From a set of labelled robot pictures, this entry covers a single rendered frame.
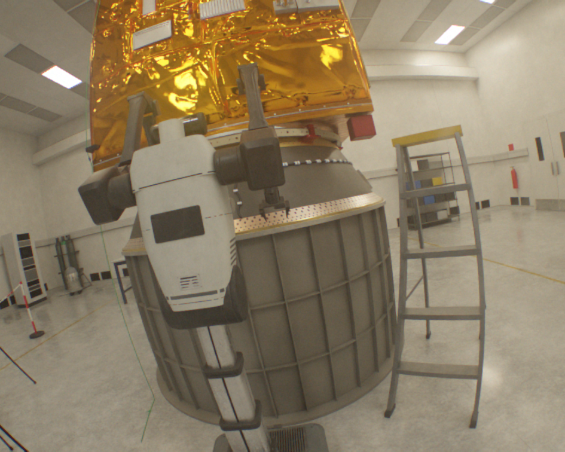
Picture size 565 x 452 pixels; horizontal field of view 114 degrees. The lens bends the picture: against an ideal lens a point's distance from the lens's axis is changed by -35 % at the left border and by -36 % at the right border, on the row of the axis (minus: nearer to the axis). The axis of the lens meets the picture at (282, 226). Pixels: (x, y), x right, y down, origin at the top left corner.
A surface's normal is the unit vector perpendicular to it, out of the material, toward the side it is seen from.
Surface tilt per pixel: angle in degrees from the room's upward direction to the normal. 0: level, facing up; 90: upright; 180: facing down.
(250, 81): 67
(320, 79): 91
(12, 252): 90
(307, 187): 62
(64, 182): 90
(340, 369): 90
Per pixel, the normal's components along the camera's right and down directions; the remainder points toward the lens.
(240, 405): 0.02, 0.07
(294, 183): 0.25, -0.45
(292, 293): 0.25, 0.03
